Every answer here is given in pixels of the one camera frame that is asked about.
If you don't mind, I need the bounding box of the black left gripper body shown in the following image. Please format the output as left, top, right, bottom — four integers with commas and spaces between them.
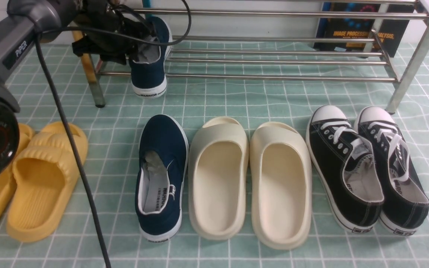
72, 0, 152, 66

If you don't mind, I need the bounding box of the navy slip-on shoe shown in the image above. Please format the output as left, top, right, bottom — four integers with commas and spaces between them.
129, 16, 173, 98
135, 114, 189, 243

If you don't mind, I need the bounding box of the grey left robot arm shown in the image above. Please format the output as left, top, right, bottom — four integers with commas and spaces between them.
0, 0, 153, 174

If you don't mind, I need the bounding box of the metal shoe rack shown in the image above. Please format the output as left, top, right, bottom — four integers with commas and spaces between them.
72, 0, 429, 114

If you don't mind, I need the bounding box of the teal vertical pole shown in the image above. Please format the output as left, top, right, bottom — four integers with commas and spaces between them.
142, 0, 152, 9

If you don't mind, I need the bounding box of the green checkered cloth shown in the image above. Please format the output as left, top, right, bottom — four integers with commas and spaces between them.
0, 45, 429, 268

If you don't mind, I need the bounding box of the right yellow slipper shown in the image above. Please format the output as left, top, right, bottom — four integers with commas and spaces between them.
6, 121, 80, 242

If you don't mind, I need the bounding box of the left cream slipper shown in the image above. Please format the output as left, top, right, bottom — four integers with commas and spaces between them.
188, 117, 249, 240

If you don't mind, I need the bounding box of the cream slipper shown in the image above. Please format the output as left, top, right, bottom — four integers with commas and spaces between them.
188, 117, 249, 240
249, 121, 312, 251

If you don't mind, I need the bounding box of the right cream slipper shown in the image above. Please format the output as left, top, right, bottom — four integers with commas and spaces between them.
249, 121, 312, 251

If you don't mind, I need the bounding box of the left black canvas sneaker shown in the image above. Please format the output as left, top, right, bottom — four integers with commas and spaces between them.
305, 105, 384, 234

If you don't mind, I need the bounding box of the black canvas sneaker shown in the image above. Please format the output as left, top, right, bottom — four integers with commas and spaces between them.
305, 105, 384, 234
354, 106, 429, 236

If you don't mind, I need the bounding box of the dark image processing book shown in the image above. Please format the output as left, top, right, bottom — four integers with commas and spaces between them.
313, 2, 409, 57

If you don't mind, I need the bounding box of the right black canvas sneaker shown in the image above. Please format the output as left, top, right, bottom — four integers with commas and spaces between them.
354, 106, 429, 236

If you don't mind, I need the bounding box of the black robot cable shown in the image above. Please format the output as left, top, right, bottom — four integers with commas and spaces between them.
34, 0, 193, 268

